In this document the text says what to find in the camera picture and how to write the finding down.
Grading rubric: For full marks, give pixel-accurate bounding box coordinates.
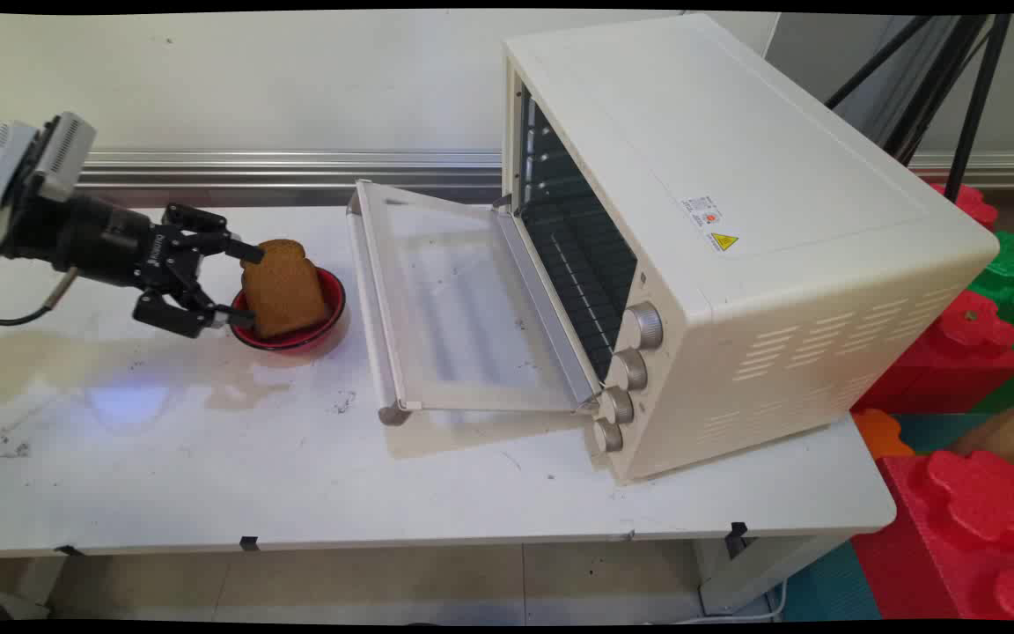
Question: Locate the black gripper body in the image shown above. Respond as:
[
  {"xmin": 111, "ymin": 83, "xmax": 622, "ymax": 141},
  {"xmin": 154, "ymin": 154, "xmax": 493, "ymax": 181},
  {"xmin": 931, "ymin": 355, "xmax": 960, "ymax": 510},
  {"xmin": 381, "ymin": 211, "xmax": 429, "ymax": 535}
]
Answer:
[{"xmin": 5, "ymin": 189, "xmax": 178, "ymax": 291}]

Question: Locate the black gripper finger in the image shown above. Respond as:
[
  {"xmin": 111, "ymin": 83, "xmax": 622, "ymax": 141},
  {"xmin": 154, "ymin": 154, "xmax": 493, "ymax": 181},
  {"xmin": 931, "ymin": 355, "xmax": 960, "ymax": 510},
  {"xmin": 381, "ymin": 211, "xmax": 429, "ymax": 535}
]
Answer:
[
  {"xmin": 162, "ymin": 204, "xmax": 266, "ymax": 265},
  {"xmin": 132, "ymin": 261, "xmax": 257, "ymax": 340}
]

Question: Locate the glass oven door with handle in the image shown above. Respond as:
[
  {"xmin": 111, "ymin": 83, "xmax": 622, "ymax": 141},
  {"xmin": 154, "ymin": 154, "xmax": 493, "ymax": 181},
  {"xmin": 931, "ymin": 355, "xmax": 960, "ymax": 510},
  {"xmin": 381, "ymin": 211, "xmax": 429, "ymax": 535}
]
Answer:
[{"xmin": 347, "ymin": 180, "xmax": 605, "ymax": 427}]

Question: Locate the brown toast bread slice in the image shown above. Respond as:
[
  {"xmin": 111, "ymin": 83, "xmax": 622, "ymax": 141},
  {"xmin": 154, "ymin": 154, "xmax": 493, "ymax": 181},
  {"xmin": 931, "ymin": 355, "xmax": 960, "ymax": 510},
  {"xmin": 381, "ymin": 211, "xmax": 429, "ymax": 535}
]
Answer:
[{"xmin": 240, "ymin": 240, "xmax": 330, "ymax": 341}]

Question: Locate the red bowl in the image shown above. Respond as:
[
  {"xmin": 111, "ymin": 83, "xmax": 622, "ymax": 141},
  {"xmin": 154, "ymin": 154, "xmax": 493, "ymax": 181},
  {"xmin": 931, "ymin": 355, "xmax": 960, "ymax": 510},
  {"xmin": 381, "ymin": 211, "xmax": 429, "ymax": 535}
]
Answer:
[{"xmin": 228, "ymin": 267, "xmax": 348, "ymax": 353}]

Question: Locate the large silver oven knob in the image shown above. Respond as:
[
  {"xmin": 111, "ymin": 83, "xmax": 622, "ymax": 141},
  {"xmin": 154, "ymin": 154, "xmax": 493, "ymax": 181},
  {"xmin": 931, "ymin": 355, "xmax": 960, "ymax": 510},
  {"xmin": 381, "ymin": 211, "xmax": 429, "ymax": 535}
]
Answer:
[{"xmin": 620, "ymin": 302, "xmax": 664, "ymax": 351}]

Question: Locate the white text label sticker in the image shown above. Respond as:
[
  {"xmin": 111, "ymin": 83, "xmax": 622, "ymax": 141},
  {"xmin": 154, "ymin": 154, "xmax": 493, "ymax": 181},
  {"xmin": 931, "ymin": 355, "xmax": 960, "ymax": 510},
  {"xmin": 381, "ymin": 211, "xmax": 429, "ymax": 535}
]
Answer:
[{"xmin": 681, "ymin": 195, "xmax": 724, "ymax": 230}]

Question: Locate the cream toaster oven body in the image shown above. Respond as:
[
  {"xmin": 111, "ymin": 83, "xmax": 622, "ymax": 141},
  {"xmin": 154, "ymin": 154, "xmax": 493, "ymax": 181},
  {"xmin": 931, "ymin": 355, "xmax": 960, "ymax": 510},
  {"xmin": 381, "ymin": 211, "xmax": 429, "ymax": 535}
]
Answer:
[{"xmin": 500, "ymin": 13, "xmax": 1001, "ymax": 487}]

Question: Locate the white table leg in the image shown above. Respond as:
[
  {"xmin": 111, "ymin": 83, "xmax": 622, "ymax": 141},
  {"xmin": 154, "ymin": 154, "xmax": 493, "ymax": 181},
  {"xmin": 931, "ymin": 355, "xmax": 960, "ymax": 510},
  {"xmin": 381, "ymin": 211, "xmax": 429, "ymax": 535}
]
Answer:
[{"xmin": 692, "ymin": 533, "xmax": 851, "ymax": 616}]

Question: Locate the orange foam piece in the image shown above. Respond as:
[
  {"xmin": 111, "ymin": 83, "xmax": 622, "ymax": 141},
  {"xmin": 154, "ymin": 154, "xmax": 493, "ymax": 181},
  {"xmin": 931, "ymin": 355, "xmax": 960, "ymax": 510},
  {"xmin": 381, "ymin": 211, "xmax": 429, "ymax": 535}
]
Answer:
[{"xmin": 852, "ymin": 408, "xmax": 915, "ymax": 461}]

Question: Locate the teal floor mat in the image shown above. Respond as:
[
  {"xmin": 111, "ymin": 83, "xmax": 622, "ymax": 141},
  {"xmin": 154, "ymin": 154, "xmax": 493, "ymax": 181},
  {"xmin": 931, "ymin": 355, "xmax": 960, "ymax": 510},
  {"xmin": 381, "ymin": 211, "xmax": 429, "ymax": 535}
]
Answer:
[{"xmin": 775, "ymin": 539, "xmax": 882, "ymax": 622}]

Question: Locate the teal foam piece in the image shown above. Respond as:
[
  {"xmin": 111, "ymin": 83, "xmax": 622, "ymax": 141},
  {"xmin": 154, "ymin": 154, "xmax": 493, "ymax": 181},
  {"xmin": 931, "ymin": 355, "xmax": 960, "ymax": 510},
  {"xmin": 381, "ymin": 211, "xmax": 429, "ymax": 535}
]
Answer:
[{"xmin": 893, "ymin": 412, "xmax": 992, "ymax": 454}]

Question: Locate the small red foam block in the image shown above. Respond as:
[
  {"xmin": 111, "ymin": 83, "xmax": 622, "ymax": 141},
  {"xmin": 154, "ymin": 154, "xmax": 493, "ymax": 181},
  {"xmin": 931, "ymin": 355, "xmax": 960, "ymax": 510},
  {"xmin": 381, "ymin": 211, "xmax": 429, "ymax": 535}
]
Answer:
[{"xmin": 929, "ymin": 182, "xmax": 999, "ymax": 232}]

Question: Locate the black tripod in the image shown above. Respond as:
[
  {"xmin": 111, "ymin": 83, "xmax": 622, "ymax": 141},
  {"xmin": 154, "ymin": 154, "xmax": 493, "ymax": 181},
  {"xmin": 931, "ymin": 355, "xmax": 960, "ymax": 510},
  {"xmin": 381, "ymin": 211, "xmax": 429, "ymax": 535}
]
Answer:
[{"xmin": 827, "ymin": 13, "xmax": 1014, "ymax": 203}]

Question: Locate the large red foam block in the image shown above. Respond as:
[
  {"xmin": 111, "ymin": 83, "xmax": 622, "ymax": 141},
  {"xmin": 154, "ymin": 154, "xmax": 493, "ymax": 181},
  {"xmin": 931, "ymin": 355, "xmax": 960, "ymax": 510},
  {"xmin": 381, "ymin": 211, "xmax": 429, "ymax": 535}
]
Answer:
[{"xmin": 850, "ymin": 449, "xmax": 1014, "ymax": 622}]

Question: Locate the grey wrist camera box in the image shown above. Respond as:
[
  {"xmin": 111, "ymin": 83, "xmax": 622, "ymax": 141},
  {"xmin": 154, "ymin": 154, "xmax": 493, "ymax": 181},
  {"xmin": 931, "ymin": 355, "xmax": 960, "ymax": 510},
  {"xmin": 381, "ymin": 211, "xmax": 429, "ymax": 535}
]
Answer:
[{"xmin": 32, "ymin": 112, "xmax": 97, "ymax": 202}]

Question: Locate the aluminium wall rail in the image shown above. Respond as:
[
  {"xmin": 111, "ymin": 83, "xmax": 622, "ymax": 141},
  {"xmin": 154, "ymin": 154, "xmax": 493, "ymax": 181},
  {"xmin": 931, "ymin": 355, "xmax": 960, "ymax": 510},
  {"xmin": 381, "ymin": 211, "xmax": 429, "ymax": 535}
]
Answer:
[{"xmin": 0, "ymin": 148, "xmax": 1014, "ymax": 190}]

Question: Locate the dark wire oven rack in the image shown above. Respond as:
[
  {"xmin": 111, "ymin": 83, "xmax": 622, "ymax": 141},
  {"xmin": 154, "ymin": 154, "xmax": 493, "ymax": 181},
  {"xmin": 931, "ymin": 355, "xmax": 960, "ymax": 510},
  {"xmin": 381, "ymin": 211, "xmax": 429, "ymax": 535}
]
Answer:
[{"xmin": 520, "ymin": 198, "xmax": 640, "ymax": 380}]

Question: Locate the white floor cable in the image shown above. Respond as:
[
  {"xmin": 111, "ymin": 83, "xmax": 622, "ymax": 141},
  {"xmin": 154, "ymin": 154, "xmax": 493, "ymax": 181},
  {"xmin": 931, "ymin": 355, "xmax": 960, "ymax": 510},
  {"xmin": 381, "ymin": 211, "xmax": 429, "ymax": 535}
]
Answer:
[{"xmin": 648, "ymin": 579, "xmax": 790, "ymax": 626}]

